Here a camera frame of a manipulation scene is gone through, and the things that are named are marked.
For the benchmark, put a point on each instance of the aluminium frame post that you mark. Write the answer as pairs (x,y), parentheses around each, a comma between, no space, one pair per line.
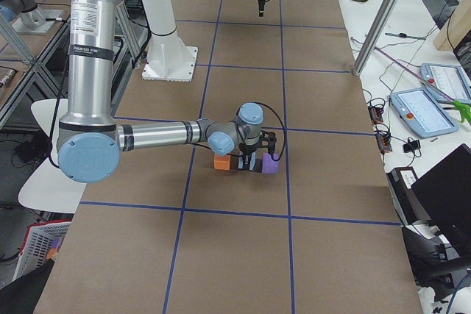
(373,35)

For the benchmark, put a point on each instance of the black laptop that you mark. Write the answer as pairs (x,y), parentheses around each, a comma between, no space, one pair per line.
(444,192)

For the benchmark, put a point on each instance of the teach pendant tablet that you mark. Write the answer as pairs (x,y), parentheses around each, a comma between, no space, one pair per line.
(450,79)
(422,113)

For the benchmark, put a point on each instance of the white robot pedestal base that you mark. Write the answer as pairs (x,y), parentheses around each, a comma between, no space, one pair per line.
(168,58)

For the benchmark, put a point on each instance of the orange foam block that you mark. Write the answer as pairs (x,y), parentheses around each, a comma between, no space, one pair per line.
(222,163)

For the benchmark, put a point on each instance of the purple foam block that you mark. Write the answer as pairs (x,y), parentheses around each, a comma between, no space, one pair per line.
(269,164)

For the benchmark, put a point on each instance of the white chair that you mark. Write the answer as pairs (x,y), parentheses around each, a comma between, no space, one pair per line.
(48,188)

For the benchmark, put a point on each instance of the far teach pendant tablet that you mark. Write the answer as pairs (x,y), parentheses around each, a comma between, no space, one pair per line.
(450,79)

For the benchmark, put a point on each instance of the near teach pendant tablet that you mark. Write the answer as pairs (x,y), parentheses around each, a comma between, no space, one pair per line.
(422,113)

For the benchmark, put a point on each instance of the white plastic basket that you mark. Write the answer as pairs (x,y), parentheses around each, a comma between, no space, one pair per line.
(38,241)

